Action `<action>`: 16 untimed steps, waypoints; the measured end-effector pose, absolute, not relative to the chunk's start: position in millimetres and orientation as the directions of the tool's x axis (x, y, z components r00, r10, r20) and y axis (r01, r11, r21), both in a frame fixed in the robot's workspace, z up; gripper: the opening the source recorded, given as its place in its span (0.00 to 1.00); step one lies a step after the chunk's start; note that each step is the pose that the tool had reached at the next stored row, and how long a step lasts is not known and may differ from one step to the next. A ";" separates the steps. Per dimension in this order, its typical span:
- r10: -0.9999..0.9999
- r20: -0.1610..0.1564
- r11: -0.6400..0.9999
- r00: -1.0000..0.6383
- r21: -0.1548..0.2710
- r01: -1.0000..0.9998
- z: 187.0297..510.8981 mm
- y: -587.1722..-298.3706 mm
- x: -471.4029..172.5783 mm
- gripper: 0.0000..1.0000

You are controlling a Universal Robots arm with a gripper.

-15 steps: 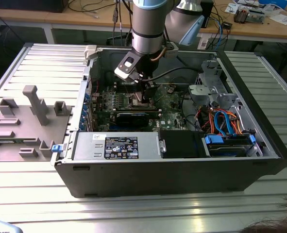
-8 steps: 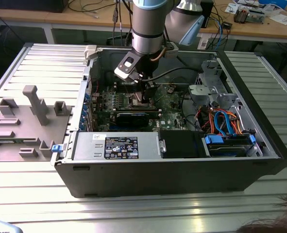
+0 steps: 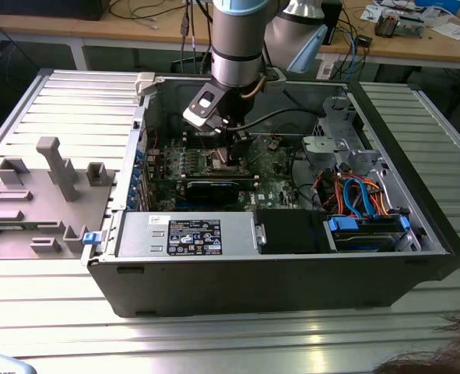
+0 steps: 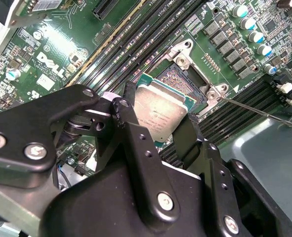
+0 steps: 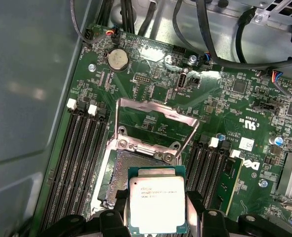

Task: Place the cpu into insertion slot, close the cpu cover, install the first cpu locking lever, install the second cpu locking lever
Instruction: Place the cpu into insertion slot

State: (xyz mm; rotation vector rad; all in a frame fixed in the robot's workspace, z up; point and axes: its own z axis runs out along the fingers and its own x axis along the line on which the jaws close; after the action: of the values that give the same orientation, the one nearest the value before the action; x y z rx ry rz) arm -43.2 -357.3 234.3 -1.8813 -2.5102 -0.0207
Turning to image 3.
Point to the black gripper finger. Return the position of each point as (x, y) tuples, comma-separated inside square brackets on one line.
[(240, 148)]

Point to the silver CPU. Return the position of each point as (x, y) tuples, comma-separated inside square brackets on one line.
[(221, 157)]

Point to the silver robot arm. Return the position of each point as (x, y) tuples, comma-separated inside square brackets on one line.
[(235, 46)]

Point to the CPU socket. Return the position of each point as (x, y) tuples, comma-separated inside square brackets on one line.
[(214, 166)]

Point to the round coin battery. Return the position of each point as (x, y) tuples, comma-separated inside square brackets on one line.
[(273, 146)]

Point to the green motherboard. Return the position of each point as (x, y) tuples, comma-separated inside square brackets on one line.
[(272, 179)]

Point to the black graphics card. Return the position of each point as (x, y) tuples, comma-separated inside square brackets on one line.
[(210, 192)]

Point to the silver metal drive cage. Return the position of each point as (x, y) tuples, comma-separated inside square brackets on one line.
[(323, 146)]

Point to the black optical drive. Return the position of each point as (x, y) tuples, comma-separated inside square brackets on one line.
[(288, 231)]

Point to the grey case latch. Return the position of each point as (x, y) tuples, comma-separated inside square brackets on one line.
[(144, 83)]

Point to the hard disk in blue carrier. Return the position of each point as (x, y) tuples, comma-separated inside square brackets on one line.
[(342, 225)]

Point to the black box on desk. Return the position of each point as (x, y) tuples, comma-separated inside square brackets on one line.
[(335, 19)]

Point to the black PC case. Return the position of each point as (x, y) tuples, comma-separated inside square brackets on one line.
[(253, 284)]

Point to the silver power supply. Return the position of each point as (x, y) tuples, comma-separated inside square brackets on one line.
[(136, 237)]

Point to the small black adapter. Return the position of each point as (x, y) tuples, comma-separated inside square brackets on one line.
[(364, 40)]

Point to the white printed leaflet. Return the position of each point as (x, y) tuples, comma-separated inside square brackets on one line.
[(371, 13)]

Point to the small metal electronic device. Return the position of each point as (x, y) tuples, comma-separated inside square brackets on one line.
[(389, 25)]

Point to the blue case latch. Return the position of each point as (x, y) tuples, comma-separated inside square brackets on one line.
[(90, 238)]

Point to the wooden desk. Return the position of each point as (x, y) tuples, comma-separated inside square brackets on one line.
[(58, 27)]

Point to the grey parts rack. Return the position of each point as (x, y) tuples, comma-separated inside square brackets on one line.
[(39, 218)]

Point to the black monitor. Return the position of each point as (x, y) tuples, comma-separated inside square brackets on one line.
[(46, 9)]

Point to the white paper sheets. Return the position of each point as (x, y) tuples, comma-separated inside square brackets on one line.
[(453, 30)]

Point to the blue cardboard box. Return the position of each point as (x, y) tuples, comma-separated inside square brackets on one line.
[(443, 4)]

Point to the person's dark-haired head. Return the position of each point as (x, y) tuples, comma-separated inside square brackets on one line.
[(455, 358)]

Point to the white rounded object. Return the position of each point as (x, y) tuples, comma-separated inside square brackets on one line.
[(0, 364)]

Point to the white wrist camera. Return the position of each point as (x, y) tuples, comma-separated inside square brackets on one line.
[(200, 117)]

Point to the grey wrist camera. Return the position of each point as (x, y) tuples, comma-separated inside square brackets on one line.
[(275, 80)]

